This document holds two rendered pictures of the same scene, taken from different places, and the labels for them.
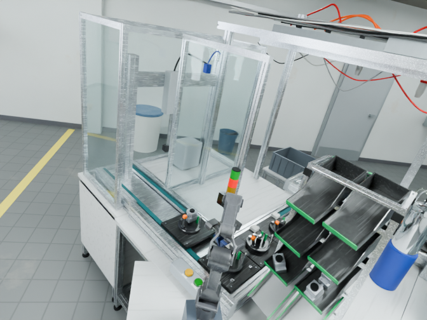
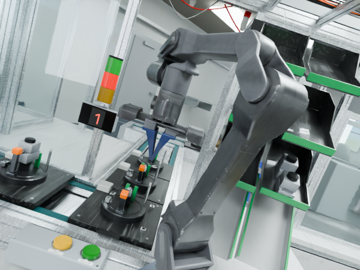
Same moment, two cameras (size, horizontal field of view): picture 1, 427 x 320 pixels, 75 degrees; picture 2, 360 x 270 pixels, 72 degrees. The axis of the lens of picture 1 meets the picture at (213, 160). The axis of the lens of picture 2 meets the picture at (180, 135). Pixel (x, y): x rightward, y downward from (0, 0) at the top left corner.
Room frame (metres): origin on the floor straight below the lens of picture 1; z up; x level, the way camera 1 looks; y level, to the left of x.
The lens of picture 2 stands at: (0.47, 0.20, 1.39)
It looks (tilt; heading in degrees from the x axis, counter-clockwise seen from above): 10 degrees down; 320
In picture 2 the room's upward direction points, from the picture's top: 19 degrees clockwise
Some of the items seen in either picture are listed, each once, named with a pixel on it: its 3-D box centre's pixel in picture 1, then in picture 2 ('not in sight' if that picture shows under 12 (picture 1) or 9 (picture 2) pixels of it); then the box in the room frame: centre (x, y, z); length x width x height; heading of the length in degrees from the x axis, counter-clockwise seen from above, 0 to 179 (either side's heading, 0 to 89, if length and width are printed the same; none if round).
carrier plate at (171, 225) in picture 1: (189, 228); (21, 177); (1.31, 0.06, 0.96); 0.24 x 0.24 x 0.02; 50
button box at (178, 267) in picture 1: (188, 277); (59, 254); (0.98, 0.01, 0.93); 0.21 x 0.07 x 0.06; 50
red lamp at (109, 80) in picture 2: (233, 181); (110, 80); (1.30, -0.13, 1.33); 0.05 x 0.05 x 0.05
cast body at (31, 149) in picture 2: (192, 214); (30, 148); (1.32, 0.06, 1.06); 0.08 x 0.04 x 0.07; 140
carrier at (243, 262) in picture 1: (231, 257); (126, 198); (1.09, -0.19, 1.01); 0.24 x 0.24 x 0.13; 50
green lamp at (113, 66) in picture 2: (235, 174); (113, 66); (1.30, -0.13, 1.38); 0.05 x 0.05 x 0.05
